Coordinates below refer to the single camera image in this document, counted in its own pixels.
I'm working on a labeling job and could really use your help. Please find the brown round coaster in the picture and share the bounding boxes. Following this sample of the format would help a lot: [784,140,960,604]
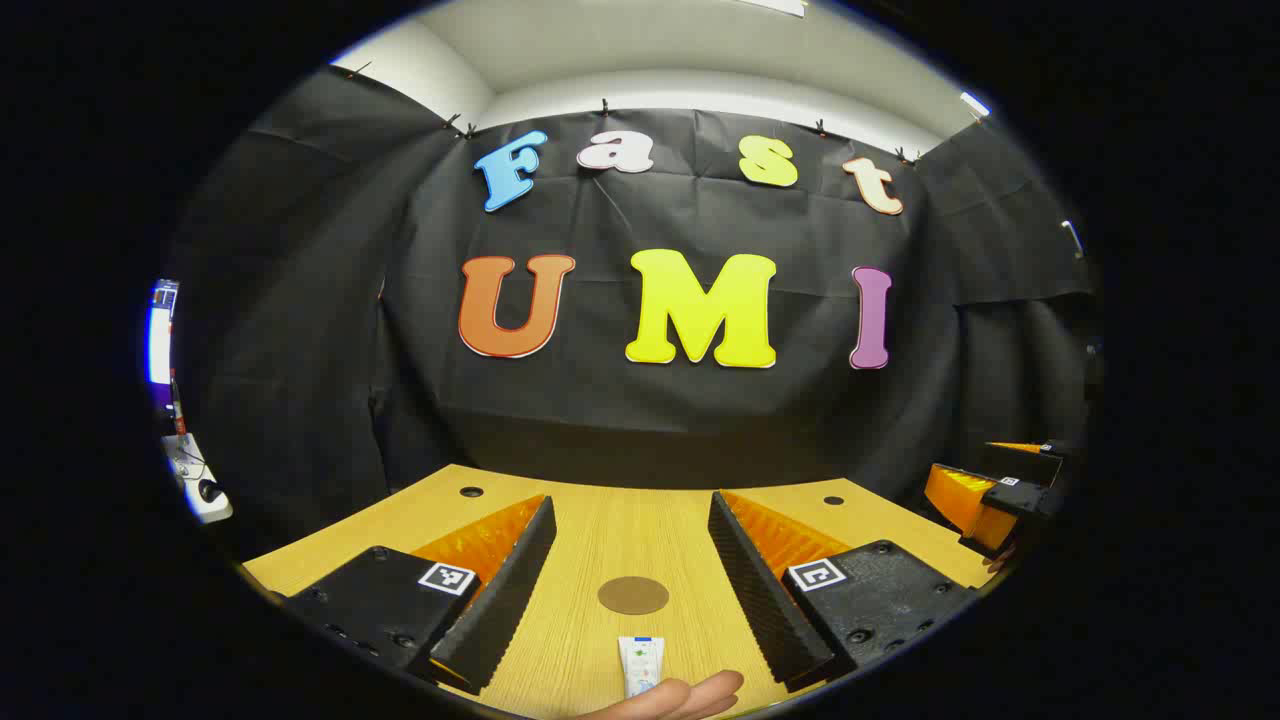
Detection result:
[598,576,670,616]

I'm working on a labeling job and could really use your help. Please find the wooden desktop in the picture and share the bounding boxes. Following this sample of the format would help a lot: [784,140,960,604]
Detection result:
[240,463,1001,720]

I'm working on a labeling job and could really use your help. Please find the black backdrop cloth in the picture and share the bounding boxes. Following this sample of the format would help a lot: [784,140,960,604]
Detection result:
[165,65,1101,561]

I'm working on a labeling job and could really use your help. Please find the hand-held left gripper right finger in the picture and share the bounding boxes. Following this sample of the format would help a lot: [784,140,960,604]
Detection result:
[707,490,979,693]

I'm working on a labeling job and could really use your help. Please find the computer monitor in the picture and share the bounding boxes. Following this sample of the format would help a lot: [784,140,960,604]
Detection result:
[147,280,181,413]

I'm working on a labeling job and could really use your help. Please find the white toothpaste tube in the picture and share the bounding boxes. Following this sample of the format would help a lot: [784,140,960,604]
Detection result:
[617,636,666,699]

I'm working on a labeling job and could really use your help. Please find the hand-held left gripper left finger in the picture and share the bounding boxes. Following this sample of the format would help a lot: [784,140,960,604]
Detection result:
[283,493,558,697]

